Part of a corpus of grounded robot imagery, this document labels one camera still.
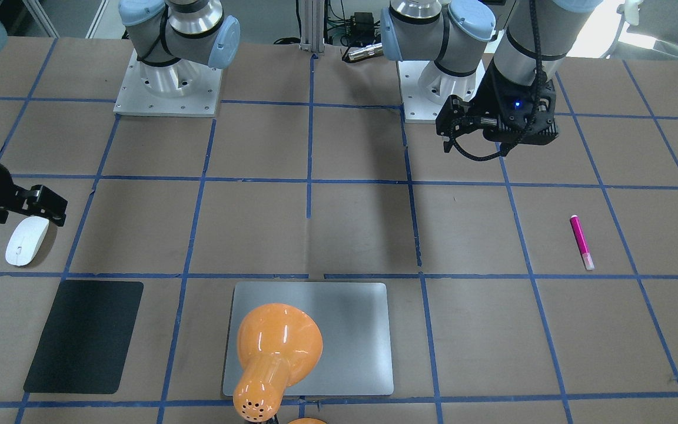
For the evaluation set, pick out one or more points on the orange desk lamp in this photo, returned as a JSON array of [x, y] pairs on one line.
[[278, 346]]

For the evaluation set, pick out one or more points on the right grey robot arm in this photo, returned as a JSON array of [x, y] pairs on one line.
[[180, 51]]

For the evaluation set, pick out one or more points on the pink marker pen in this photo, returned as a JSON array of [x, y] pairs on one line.
[[581, 242]]

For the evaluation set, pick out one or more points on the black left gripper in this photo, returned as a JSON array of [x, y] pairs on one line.
[[490, 100]]

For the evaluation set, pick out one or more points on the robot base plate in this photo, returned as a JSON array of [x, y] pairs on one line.
[[184, 89], [424, 88]]

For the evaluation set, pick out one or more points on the black mousepad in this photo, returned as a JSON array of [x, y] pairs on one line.
[[85, 340]]

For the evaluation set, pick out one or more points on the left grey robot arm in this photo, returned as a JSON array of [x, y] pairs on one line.
[[538, 36]]

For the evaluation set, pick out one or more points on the silver laptop notebook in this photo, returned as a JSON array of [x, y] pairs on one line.
[[353, 320]]

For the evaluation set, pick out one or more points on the white computer mouse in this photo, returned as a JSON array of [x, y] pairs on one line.
[[26, 240]]

